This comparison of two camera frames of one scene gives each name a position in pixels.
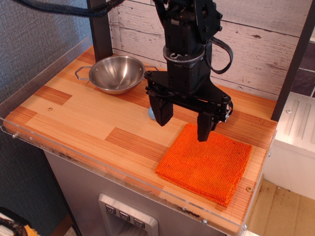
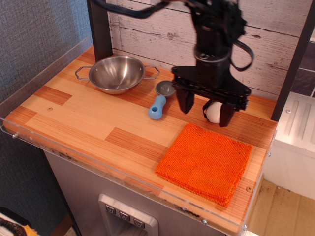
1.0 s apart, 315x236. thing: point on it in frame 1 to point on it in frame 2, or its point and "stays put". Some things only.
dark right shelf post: x=296 y=61 stays put
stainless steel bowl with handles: x=116 y=74 stays put
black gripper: x=189 y=84 to x=211 y=79
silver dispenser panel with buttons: x=121 y=220 stays put
